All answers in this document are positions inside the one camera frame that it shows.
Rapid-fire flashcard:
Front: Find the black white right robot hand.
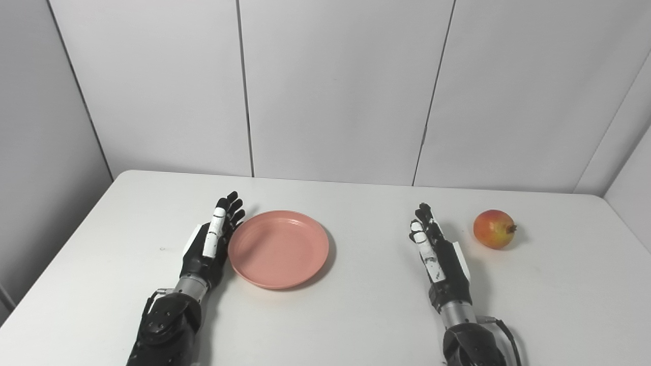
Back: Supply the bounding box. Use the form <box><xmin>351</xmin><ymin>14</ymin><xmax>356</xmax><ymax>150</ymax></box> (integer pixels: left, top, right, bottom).
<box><xmin>409</xmin><ymin>203</ymin><xmax>474</xmax><ymax>312</ymax></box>

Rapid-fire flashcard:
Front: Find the pink round plate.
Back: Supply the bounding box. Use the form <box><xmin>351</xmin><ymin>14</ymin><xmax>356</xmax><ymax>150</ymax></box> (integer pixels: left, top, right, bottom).
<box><xmin>227</xmin><ymin>210</ymin><xmax>330</xmax><ymax>290</ymax></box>

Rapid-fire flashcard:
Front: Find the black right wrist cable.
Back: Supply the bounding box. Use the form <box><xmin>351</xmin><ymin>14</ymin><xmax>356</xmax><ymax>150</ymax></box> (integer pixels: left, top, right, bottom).
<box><xmin>476</xmin><ymin>315</ymin><xmax>523</xmax><ymax>366</ymax></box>

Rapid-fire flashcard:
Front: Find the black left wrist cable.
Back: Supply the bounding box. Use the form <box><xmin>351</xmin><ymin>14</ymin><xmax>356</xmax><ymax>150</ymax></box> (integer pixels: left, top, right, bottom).
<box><xmin>142</xmin><ymin>288</ymin><xmax>174</xmax><ymax>326</ymax></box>

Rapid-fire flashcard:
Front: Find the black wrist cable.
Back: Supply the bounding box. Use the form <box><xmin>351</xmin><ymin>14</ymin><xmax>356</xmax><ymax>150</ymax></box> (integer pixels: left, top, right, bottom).
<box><xmin>476</xmin><ymin>315</ymin><xmax>523</xmax><ymax>366</ymax></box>
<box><xmin>142</xmin><ymin>288</ymin><xmax>174</xmax><ymax>326</ymax></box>

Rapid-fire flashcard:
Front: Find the red yellow pomegranate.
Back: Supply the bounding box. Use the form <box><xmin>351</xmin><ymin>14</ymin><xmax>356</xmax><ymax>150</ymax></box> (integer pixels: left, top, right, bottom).
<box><xmin>473</xmin><ymin>209</ymin><xmax>518</xmax><ymax>250</ymax></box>

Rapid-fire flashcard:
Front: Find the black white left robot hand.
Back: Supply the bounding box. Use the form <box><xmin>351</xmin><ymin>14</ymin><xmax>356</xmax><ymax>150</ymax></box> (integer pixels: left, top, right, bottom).
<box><xmin>182</xmin><ymin>191</ymin><xmax>246</xmax><ymax>290</ymax></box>

